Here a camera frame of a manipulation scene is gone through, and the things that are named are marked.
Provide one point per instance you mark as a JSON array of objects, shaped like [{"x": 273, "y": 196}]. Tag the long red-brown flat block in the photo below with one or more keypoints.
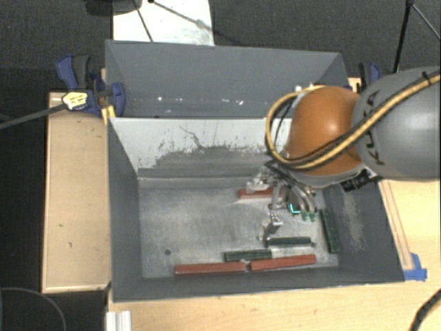
[
  {"x": 210, "y": 268},
  {"x": 282, "y": 262}
]

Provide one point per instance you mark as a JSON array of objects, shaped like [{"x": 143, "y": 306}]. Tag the black cylinder on white bracket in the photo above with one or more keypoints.
[{"x": 356, "y": 181}]

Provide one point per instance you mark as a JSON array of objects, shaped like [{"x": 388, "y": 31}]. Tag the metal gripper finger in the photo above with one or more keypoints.
[
  {"x": 257, "y": 183},
  {"x": 272, "y": 224}
]

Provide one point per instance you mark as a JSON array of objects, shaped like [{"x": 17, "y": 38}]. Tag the grey metal bin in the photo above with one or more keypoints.
[{"x": 193, "y": 219}]

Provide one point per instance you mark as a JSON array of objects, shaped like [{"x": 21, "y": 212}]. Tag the dark green flat block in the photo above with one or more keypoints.
[
  {"x": 291, "y": 241},
  {"x": 248, "y": 255},
  {"x": 330, "y": 231}
]

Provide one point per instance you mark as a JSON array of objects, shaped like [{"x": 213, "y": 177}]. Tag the short red-brown flat block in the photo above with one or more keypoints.
[{"x": 255, "y": 195}]

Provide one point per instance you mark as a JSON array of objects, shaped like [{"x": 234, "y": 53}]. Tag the pale wood board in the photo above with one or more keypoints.
[{"x": 77, "y": 202}]

